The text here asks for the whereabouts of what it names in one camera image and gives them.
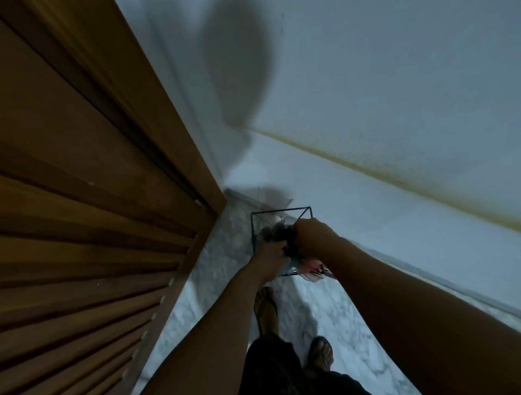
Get pink handled transparent umbrella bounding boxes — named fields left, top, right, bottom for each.
left=299, top=259, right=335, bottom=283

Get person's black trousers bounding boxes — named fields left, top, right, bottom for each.
left=238, top=333, right=372, bottom=395

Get person's black sandal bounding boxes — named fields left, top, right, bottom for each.
left=307, top=335, right=335, bottom=373
left=254, top=286, right=280, bottom=335

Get person's right hand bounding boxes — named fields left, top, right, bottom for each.
left=293, top=218, right=341, bottom=262

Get person's left forearm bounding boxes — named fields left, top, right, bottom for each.
left=142, top=268, right=265, bottom=395

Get black wire umbrella stand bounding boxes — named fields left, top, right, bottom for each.
left=249, top=206, right=314, bottom=278

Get person's right forearm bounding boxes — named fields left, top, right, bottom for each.
left=321, top=238, right=521, bottom=395

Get clear transparent umbrella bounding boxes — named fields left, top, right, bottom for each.
left=259, top=219, right=298, bottom=258

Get brown wooden door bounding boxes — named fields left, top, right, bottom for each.
left=0, top=0, right=227, bottom=395

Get person's left hand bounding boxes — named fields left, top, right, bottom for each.
left=248, top=240, right=292, bottom=285

